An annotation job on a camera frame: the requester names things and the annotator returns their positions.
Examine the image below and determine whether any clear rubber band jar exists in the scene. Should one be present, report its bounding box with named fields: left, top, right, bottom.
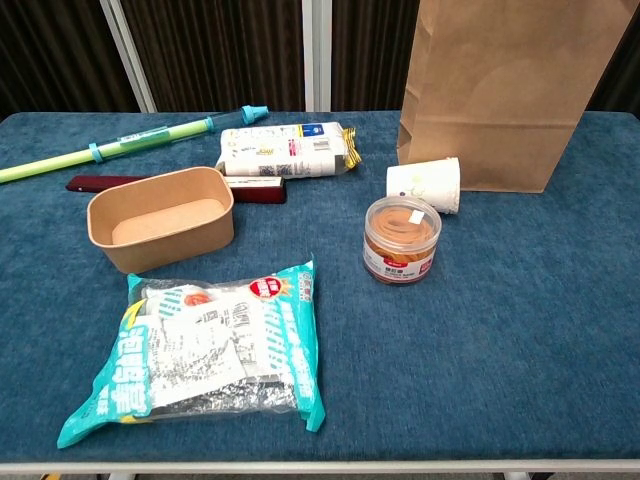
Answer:
left=363, top=196, right=444, bottom=286

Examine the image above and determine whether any white paper cup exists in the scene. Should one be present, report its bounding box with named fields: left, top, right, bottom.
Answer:
left=385, top=156, right=461, bottom=215

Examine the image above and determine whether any white snack package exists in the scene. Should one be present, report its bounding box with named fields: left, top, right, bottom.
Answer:
left=214, top=121, right=363, bottom=180

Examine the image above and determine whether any brown paper bag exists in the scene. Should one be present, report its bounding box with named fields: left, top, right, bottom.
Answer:
left=397, top=0, right=629, bottom=195

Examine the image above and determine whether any maroon chopstick case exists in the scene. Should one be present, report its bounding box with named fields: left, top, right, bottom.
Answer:
left=65, top=174, right=289, bottom=205

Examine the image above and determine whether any teal plastic food package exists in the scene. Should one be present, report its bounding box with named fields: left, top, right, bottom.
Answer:
left=56, top=253, right=326, bottom=450

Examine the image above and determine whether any blue table mat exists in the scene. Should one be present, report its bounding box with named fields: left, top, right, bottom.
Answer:
left=0, top=110, right=640, bottom=464

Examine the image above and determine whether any green and blue pump stick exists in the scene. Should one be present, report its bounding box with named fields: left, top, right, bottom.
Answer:
left=0, top=104, right=270, bottom=185

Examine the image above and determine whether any white straight partition post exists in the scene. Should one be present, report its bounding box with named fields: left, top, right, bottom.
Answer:
left=301, top=0, right=333, bottom=113

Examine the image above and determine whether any white slanted partition post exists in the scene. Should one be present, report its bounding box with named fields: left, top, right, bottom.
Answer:
left=99, top=0, right=158, bottom=114

